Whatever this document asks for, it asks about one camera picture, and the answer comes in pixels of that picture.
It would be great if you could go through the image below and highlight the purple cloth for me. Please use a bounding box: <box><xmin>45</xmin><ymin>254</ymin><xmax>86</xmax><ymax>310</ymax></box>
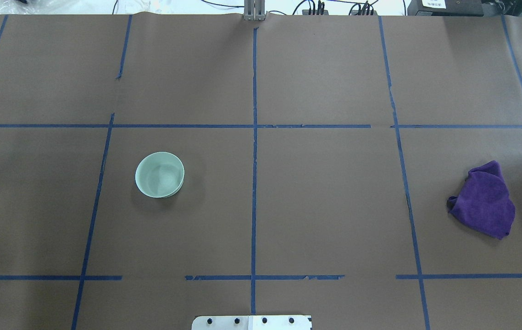
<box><xmin>446</xmin><ymin>160</ymin><xmax>516</xmax><ymax>240</ymax></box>

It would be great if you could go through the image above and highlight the mint green bowl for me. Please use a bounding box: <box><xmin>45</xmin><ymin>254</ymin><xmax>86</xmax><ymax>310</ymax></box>
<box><xmin>135</xmin><ymin>152</ymin><xmax>185</xmax><ymax>198</ymax></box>

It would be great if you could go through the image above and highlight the aluminium frame post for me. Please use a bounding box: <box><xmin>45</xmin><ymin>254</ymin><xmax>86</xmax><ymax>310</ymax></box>
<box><xmin>244</xmin><ymin>0</ymin><xmax>267</xmax><ymax>21</ymax></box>

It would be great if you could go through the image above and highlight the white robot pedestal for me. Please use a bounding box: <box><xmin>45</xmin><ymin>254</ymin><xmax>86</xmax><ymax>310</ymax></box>
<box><xmin>191</xmin><ymin>315</ymin><xmax>313</xmax><ymax>330</ymax></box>

